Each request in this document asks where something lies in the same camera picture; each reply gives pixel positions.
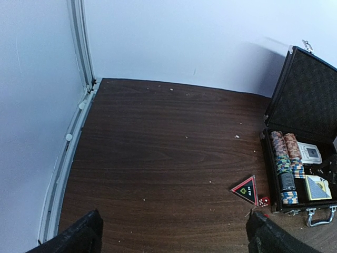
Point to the blue yellow card deck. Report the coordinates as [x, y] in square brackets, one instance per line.
[317, 188]

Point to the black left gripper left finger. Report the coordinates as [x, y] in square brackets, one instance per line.
[85, 235]

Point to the white card deck box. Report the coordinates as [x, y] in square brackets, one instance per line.
[310, 153]

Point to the black poker set case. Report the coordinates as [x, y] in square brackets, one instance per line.
[303, 103]

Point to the left row of poker chips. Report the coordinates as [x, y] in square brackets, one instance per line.
[289, 195]

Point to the triangular all-in button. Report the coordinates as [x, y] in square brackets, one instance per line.
[247, 190]

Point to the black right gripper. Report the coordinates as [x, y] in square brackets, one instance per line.
[327, 168]

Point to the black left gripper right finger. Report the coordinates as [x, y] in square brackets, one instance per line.
[266, 236]

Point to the right row of poker chips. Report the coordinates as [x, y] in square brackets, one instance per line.
[295, 156]

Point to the row of poker chips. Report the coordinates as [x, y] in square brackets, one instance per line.
[295, 156]
[289, 195]

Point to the left aluminium frame post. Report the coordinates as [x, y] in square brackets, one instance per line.
[52, 207]

